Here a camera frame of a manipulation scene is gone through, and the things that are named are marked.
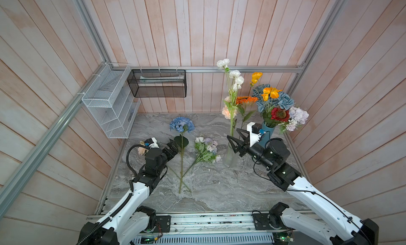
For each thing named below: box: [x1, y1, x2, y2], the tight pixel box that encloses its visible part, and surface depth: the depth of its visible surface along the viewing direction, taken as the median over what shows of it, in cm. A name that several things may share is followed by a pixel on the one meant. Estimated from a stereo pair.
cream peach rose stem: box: [221, 96, 238, 120], surface depth 74 cm
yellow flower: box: [251, 71, 283, 102], surface depth 73 cm
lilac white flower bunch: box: [285, 106, 310, 132], surface depth 75 cm
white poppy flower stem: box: [216, 58, 245, 138], surface depth 72 cm
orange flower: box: [235, 96, 260, 129], surface depth 70 cm
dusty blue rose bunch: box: [252, 83, 295, 113], surface depth 75 cm
